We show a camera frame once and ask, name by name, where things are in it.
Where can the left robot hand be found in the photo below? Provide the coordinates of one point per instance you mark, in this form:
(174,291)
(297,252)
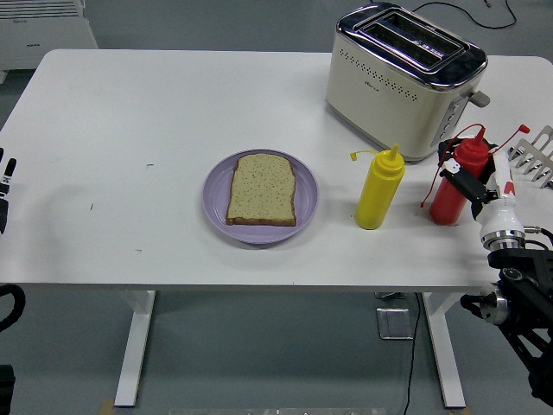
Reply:
(3,199)

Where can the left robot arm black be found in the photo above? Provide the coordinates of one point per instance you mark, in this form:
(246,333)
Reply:
(19,302)

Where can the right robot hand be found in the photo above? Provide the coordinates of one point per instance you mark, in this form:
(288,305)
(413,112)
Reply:
(501,212)

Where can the metal floor socket plate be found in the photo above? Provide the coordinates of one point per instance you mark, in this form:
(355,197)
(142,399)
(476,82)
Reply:
(394,324)

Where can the red squeeze bottle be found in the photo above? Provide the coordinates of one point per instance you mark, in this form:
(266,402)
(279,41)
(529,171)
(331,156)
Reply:
(445,207)

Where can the yellow squeeze bottle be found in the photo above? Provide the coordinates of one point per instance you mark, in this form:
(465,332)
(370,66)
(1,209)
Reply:
(380,190)

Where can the grey metal bracket under table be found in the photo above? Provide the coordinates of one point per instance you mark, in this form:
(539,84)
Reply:
(389,296)

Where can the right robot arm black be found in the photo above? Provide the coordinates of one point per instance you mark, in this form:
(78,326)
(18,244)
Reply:
(523,298)

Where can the white appliance with vents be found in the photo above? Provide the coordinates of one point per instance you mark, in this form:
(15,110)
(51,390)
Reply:
(43,34)

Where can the white table leg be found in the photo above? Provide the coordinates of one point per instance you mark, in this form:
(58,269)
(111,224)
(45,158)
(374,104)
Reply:
(134,346)
(445,346)

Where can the purple plate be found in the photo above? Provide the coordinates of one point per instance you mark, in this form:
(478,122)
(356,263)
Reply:
(259,235)

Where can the slice of seeded bread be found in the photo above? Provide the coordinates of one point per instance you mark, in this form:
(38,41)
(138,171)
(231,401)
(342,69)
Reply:
(261,190)

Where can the cream and chrome toaster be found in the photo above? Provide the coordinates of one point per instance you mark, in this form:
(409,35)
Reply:
(389,99)

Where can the silver metal rack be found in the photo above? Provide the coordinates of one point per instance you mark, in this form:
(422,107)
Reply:
(538,157)

